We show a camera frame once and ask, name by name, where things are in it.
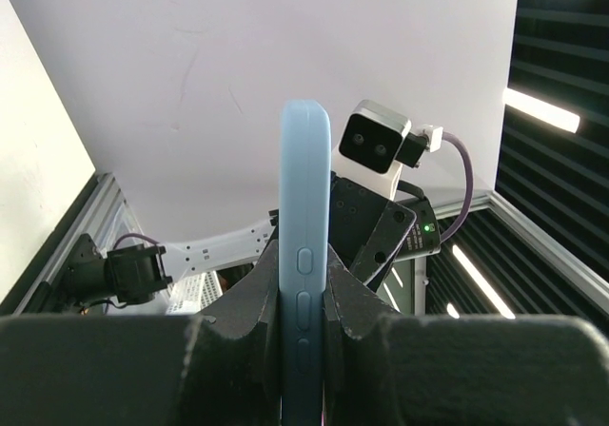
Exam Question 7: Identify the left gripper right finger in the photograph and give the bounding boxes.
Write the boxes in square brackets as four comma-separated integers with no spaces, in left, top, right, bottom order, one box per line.
[324,254,608,425]

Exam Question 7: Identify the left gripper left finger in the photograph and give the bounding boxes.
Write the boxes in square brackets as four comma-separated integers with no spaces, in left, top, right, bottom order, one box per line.
[1,243,281,425]

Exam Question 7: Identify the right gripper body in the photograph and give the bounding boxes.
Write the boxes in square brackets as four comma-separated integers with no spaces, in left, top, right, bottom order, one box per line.
[329,174,417,291]

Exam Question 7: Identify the phone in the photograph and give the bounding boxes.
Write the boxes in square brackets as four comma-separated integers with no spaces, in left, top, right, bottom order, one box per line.
[278,100,331,425]

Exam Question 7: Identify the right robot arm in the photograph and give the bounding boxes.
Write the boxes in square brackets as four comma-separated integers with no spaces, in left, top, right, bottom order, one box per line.
[161,175,441,291]

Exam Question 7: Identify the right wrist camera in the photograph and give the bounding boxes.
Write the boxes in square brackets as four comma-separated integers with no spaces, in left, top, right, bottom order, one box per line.
[331,100,443,201]

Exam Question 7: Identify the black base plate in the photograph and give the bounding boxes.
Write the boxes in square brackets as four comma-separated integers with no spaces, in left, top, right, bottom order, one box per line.
[59,233,111,310]

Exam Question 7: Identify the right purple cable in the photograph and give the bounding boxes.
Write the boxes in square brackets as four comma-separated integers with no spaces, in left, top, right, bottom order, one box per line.
[437,129,475,246]

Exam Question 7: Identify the right white cable duct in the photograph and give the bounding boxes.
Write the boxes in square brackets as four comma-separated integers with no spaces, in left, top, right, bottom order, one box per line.
[166,271,223,316]

